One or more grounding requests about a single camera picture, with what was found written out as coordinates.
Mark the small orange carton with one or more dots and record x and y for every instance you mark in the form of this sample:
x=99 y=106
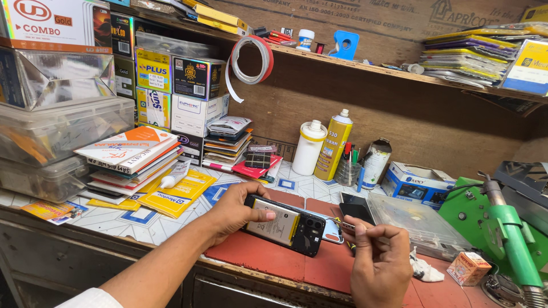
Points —
x=469 y=268

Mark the dark red small spool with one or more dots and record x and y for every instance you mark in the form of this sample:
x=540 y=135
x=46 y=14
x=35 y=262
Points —
x=320 y=48

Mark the stack of orange white packets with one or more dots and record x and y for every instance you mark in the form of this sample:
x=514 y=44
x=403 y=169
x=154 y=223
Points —
x=128 y=160

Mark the black carton box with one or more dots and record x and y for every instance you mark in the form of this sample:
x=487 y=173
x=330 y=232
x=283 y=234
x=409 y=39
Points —
x=188 y=147

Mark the black flat packet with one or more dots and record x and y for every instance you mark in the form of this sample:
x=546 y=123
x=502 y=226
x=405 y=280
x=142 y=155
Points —
x=505 y=102

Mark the silver metal tweezers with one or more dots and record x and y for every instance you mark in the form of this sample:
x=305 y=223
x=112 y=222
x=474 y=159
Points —
x=341 y=223

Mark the white crumpled tissue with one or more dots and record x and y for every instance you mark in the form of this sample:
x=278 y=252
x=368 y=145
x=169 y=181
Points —
x=426 y=269

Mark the yellow white carton box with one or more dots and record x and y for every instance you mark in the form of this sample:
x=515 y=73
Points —
x=528 y=68

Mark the green hot air gun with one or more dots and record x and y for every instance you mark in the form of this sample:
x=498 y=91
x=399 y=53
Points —
x=516 y=239

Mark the black display panel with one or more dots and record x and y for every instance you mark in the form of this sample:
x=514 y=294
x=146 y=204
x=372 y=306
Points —
x=357 y=212

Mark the clear flat plastic case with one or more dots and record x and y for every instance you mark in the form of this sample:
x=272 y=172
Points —
x=419 y=224

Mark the clear pen cup with pens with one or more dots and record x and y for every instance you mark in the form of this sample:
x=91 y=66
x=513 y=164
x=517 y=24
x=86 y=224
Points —
x=346 y=171

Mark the stack of colourful packets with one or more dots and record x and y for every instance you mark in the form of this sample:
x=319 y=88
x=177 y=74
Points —
x=227 y=143

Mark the dark green box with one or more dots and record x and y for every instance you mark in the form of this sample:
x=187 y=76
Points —
x=124 y=77

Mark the stack of yellow purple packets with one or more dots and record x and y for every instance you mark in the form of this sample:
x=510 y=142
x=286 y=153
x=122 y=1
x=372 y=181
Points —
x=466 y=60

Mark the red work mat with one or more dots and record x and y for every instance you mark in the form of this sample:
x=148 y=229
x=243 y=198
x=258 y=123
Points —
x=274 y=261

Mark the orange leaflet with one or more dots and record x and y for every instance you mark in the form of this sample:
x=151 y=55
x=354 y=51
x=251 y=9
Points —
x=51 y=211

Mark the white bottle yellow band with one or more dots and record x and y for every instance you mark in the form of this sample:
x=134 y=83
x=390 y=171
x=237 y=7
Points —
x=308 y=149

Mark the silver holographic box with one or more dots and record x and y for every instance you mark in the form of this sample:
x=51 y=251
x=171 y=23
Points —
x=55 y=77

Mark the yellow spray can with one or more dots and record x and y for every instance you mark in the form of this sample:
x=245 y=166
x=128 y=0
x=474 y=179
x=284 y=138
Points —
x=332 y=149

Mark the light blue phone back cover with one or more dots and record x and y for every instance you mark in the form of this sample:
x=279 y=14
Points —
x=332 y=233

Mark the small clear plastic container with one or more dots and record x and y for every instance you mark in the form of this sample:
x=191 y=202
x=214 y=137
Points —
x=40 y=179

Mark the white sleeve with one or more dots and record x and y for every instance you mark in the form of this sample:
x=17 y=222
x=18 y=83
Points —
x=92 y=299

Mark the red white tape roll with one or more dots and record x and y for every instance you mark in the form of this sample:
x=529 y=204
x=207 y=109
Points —
x=267 y=55

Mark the red flat packet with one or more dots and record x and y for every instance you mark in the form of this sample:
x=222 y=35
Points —
x=252 y=171

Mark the blue tape dispenser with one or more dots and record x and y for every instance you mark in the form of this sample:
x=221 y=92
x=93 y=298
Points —
x=344 y=45

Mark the grey metal machine cover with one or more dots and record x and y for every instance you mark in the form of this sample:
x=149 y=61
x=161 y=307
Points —
x=524 y=184

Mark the yellow flat packet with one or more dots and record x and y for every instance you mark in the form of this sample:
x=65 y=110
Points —
x=180 y=199
x=122 y=204

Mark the blue white carton box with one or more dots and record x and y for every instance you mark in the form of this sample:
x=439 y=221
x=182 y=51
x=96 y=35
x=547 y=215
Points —
x=415 y=184

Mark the yellow black screwdriver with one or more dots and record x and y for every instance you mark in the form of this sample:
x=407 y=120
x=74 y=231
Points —
x=351 y=247

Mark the yellow holographic box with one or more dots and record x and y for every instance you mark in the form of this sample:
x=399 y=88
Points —
x=153 y=107
x=153 y=70

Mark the black printed box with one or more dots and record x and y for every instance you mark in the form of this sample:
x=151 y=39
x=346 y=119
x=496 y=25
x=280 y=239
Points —
x=123 y=36

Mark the white orange carton box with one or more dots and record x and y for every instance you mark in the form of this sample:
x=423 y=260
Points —
x=51 y=23

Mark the small white bottle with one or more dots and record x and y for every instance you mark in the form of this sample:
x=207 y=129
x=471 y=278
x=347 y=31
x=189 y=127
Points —
x=413 y=68

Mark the small clear bag black parts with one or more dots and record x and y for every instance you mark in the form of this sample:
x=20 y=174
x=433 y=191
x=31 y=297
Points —
x=259 y=157

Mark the wooden wall shelf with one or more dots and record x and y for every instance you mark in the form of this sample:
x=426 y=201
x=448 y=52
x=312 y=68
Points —
x=376 y=70

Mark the green machine base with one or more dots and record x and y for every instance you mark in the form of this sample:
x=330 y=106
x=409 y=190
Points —
x=462 y=222

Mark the clear plastic lidded box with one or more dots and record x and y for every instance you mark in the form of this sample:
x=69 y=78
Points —
x=175 y=45

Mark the torn white can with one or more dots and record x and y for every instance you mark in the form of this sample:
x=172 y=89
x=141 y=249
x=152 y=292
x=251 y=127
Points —
x=376 y=164

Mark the white paste jar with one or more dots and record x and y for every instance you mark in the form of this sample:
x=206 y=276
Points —
x=305 y=40

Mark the black phone with battery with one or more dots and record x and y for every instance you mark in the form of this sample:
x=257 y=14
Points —
x=282 y=224

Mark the yellow boxes pile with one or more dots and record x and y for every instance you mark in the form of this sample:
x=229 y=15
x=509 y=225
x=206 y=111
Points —
x=218 y=18

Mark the black holographic box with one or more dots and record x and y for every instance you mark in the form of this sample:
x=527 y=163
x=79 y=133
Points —
x=197 y=79

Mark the round metal stand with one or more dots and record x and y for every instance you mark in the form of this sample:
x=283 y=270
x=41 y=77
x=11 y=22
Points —
x=503 y=293

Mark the large clear plastic container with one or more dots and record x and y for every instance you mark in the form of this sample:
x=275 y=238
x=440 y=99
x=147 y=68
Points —
x=64 y=130

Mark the person's left hand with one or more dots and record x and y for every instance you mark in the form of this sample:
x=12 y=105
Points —
x=229 y=211

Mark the person's right hand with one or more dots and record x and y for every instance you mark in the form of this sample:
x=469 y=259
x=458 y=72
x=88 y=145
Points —
x=381 y=267

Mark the white glue tube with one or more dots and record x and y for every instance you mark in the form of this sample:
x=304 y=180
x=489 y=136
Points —
x=175 y=175

